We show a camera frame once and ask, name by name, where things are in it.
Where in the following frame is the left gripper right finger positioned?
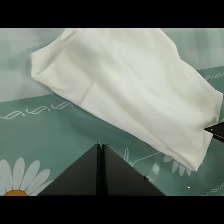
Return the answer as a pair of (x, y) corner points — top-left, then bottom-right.
(100, 143), (166, 197)

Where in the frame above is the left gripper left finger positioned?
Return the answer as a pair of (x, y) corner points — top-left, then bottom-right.
(37, 143), (102, 197)

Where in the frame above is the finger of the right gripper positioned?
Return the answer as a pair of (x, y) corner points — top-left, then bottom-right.
(203, 121), (224, 143)

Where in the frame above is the white shirt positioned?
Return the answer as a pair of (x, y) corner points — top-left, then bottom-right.
(30, 28), (224, 173)

